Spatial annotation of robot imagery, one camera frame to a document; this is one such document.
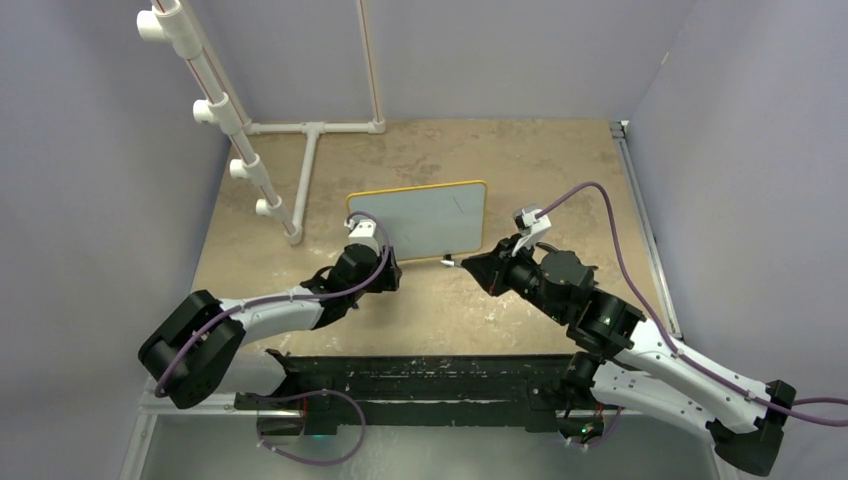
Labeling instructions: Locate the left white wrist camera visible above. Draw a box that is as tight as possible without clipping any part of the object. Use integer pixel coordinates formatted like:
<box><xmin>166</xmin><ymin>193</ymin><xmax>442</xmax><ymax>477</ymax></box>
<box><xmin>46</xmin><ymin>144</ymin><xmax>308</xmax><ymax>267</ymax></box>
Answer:
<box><xmin>345</xmin><ymin>217</ymin><xmax>384</xmax><ymax>256</ymax></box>

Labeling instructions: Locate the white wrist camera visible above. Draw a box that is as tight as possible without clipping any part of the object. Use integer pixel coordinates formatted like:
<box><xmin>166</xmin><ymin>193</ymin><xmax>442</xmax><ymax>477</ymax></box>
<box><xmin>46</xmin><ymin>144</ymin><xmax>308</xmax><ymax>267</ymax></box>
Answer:
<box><xmin>345</xmin><ymin>217</ymin><xmax>384</xmax><ymax>256</ymax></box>
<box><xmin>511</xmin><ymin>205</ymin><xmax>552</xmax><ymax>257</ymax></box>

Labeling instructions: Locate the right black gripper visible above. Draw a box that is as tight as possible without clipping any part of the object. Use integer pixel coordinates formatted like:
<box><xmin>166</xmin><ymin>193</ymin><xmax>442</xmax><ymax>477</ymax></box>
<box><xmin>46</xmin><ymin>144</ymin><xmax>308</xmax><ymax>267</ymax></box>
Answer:
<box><xmin>463</xmin><ymin>233</ymin><xmax>568</xmax><ymax>324</ymax></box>

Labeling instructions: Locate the yellow framed whiteboard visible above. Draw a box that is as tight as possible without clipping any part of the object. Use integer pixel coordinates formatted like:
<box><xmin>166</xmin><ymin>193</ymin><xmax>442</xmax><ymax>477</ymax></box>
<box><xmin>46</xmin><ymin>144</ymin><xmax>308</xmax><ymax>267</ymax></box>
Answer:
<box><xmin>346</xmin><ymin>180</ymin><xmax>488</xmax><ymax>261</ymax></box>

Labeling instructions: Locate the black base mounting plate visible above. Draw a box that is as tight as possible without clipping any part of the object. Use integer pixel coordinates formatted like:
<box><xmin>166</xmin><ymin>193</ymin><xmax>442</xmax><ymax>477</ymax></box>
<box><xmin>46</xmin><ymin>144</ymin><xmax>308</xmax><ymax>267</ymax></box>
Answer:
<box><xmin>235</xmin><ymin>352</ymin><xmax>622</xmax><ymax>435</ymax></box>

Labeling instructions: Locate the aluminium rail frame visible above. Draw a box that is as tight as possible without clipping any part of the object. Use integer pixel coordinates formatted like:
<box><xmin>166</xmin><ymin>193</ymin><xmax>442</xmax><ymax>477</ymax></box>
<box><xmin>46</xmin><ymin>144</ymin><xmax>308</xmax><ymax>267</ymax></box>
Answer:
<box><xmin>119</xmin><ymin>120</ymin><xmax>741</xmax><ymax>480</ymax></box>

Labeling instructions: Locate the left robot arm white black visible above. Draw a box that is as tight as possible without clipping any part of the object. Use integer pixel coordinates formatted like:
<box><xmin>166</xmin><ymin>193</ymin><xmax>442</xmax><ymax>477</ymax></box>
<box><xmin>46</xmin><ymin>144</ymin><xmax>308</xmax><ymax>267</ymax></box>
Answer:
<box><xmin>138</xmin><ymin>244</ymin><xmax>402</xmax><ymax>409</ymax></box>

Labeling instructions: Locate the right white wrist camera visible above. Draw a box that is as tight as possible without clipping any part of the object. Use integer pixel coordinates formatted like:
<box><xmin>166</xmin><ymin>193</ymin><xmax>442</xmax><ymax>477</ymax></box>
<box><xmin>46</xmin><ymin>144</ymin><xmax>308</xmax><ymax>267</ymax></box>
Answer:
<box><xmin>511</xmin><ymin>205</ymin><xmax>552</xmax><ymax>257</ymax></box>

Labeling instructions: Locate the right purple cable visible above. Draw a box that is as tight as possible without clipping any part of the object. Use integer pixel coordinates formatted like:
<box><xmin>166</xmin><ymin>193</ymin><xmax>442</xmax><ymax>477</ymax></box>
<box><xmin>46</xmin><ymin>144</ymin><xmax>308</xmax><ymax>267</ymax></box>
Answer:
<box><xmin>535</xmin><ymin>181</ymin><xmax>848</xmax><ymax>453</ymax></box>

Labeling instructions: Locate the white PVC pipe frame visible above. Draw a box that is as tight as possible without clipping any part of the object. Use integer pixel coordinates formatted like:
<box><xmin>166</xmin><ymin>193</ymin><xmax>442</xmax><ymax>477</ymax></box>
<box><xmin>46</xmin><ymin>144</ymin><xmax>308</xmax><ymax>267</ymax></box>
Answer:
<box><xmin>136</xmin><ymin>0</ymin><xmax>386</xmax><ymax>245</ymax></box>

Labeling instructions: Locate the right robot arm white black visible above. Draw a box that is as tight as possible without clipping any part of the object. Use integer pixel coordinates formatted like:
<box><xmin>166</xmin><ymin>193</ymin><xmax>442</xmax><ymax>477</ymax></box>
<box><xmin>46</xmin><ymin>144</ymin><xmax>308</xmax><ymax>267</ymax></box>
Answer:
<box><xmin>459</xmin><ymin>236</ymin><xmax>796</xmax><ymax>477</ymax></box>

